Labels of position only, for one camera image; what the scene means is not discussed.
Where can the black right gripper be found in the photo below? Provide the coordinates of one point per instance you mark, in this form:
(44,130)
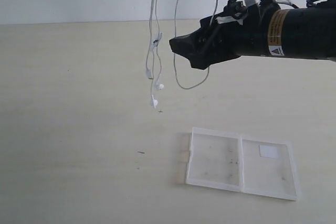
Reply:
(216,43)

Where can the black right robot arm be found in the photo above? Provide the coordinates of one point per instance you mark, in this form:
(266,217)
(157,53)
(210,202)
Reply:
(302,33)

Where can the white wired earphones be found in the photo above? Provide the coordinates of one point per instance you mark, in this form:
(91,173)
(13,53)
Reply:
(153,52)

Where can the clear plastic open case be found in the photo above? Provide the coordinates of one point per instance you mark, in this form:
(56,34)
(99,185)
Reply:
(242,163)

